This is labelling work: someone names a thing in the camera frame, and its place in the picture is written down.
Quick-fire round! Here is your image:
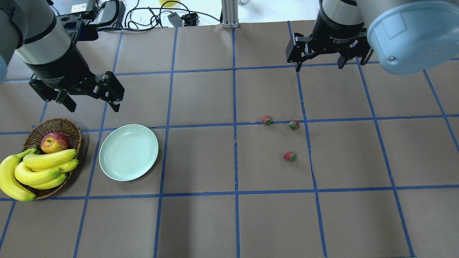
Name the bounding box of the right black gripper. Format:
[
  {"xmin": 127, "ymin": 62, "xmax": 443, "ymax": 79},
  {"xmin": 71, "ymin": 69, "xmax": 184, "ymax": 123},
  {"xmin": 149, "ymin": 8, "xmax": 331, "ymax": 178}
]
[{"xmin": 285, "ymin": 9, "xmax": 374, "ymax": 72}]

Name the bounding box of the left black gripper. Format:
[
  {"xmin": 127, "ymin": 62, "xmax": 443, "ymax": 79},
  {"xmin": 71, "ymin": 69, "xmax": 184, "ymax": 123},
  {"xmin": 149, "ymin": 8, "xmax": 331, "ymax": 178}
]
[{"xmin": 27, "ymin": 46, "xmax": 125, "ymax": 113}]

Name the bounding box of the red strawberry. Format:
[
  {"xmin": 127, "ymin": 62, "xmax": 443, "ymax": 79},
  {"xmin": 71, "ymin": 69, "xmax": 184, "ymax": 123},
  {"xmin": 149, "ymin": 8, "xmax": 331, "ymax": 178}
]
[
  {"xmin": 288, "ymin": 120, "xmax": 299, "ymax": 130},
  {"xmin": 262, "ymin": 115, "xmax": 273, "ymax": 125},
  {"xmin": 283, "ymin": 151, "xmax": 297, "ymax": 162}
]

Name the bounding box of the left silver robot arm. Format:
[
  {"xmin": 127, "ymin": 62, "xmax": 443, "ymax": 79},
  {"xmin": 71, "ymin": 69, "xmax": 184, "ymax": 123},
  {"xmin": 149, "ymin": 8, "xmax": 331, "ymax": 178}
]
[{"xmin": 0, "ymin": 0, "xmax": 125, "ymax": 112}]

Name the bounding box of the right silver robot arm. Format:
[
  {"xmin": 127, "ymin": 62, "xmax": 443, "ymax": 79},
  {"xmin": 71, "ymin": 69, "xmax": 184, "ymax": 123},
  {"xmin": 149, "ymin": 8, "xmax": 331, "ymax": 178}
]
[{"xmin": 285, "ymin": 0, "xmax": 459, "ymax": 75}]

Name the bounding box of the light green plate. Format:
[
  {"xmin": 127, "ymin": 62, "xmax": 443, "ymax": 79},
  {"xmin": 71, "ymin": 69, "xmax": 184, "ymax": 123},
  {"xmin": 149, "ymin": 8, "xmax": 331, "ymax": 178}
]
[{"xmin": 99, "ymin": 124, "xmax": 159, "ymax": 182}]

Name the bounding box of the red yellow apple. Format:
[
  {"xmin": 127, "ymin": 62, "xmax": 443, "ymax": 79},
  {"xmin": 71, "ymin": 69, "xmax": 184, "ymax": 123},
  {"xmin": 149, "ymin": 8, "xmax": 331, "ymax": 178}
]
[{"xmin": 40, "ymin": 132, "xmax": 70, "ymax": 154}]

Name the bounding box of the brown wicker basket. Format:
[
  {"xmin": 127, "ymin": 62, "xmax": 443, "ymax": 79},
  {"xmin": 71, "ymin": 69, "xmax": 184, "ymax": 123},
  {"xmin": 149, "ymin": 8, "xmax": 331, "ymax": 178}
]
[{"xmin": 20, "ymin": 118, "xmax": 84, "ymax": 200}]

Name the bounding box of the yellow banana bunch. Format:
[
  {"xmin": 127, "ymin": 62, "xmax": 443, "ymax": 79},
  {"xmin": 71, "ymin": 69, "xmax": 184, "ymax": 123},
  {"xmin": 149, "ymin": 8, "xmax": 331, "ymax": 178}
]
[{"xmin": 0, "ymin": 148, "xmax": 79, "ymax": 201}]

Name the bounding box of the black power adapter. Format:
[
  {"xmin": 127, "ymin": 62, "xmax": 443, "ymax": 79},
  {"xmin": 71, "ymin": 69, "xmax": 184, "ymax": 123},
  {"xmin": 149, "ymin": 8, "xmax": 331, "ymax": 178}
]
[{"xmin": 167, "ymin": 13, "xmax": 184, "ymax": 27}]

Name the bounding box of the aluminium frame post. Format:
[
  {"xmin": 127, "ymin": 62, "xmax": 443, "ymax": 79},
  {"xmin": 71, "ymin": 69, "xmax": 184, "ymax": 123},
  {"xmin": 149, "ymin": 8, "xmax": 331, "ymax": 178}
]
[{"xmin": 221, "ymin": 0, "xmax": 240, "ymax": 28}]

